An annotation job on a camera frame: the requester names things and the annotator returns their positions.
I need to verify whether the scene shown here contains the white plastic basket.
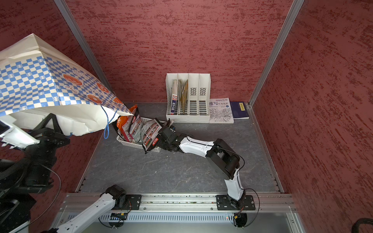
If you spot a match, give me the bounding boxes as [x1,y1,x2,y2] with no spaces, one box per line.
[116,117,162,152]

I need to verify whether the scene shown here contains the orange condiment packet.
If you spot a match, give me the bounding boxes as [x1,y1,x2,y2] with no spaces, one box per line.
[117,104,140,143]

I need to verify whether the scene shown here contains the white blue checkered paper bag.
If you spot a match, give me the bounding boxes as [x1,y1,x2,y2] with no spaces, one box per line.
[1,34,131,136]

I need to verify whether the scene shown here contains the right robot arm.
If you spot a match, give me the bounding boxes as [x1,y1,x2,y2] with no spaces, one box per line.
[152,126,256,212]

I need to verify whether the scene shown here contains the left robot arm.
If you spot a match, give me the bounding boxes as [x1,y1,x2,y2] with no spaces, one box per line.
[1,114,128,233]

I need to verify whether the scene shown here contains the book in organizer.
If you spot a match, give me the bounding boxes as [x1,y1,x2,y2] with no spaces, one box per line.
[170,79,178,115]

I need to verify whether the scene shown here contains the white file organizer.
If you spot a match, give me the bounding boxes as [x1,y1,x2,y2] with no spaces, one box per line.
[166,73,211,123]

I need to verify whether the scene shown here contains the brown folder in organizer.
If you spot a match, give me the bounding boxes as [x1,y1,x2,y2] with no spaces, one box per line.
[178,80,188,115]

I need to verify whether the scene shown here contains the white illustrated book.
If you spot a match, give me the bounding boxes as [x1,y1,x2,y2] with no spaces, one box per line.
[209,98,234,124]

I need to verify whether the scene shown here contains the dark blue book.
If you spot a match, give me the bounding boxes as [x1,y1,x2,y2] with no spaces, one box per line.
[230,102,250,119]

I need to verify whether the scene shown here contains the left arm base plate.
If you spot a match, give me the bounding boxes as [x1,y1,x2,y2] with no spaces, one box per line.
[122,194,142,211]

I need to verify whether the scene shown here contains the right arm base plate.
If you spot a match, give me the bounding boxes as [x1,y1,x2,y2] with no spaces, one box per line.
[216,194,256,211]

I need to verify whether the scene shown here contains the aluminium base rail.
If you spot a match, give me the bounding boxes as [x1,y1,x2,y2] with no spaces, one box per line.
[59,190,298,213]

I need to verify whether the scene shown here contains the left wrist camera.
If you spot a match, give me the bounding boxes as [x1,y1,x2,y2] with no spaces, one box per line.
[1,115,40,149]

